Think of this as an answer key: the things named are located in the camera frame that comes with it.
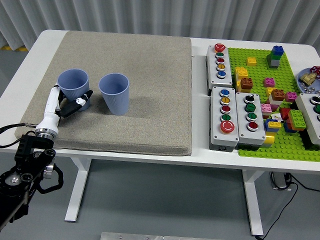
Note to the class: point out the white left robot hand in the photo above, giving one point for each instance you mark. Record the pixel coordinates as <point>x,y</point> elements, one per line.
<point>51,107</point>

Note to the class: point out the blue ribbed cup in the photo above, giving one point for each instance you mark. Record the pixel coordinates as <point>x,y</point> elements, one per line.
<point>115,97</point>
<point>73,80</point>

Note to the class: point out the white table leg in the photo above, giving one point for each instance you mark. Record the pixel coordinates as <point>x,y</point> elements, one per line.
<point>253,205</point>
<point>76,195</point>

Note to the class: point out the grey-brown mat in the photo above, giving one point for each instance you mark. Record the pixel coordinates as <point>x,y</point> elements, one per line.
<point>150,100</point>

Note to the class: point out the white curtain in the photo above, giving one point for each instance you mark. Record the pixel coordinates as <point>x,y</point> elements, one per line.
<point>160,15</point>

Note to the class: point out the grey five-button box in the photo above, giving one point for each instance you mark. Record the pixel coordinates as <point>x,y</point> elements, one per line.
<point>215,120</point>
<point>226,77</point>

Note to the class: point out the yellow brick stack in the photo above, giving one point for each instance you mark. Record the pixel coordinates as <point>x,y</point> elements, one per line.
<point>241,72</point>

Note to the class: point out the grey button box with selector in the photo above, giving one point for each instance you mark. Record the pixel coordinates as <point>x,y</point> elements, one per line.
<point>243,125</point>

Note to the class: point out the small yellow brick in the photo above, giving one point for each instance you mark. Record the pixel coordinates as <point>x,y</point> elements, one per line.
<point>251,61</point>

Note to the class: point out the green brick baseplate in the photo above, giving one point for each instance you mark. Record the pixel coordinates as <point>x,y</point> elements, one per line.
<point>260,75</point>

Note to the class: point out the pink brick on white brick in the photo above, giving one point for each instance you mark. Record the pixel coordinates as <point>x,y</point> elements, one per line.
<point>265,109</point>

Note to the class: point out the yellow round brick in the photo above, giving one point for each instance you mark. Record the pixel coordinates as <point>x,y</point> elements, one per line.
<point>269,140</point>

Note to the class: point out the blue and yellow brick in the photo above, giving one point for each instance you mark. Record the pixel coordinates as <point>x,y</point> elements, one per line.
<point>272,125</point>

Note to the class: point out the brown brick on white brick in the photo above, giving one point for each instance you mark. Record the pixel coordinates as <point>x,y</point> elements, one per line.
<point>277,95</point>

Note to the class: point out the blue green grey brick tower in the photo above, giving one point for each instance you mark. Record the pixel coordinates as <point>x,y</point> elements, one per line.
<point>274,58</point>

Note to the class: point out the red brick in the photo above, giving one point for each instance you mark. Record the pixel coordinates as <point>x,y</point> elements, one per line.
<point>284,113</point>

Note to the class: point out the grey power adapter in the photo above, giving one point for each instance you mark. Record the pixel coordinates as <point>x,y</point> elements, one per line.
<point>278,181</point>

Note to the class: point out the green topped brick stack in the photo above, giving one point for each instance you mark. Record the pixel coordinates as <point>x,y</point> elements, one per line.
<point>297,118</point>

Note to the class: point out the blue plate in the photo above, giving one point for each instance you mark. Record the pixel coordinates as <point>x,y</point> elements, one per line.
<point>301,75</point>

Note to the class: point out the white button box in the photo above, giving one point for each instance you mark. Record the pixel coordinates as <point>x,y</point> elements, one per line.
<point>308,112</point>

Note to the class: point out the gold figure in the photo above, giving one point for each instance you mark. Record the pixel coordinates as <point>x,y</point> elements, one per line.
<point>308,78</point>

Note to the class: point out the black brick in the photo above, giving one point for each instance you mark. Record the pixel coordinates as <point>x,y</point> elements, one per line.
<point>308,142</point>

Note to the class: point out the red lattice toy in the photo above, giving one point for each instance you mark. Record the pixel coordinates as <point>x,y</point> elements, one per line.
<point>317,70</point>

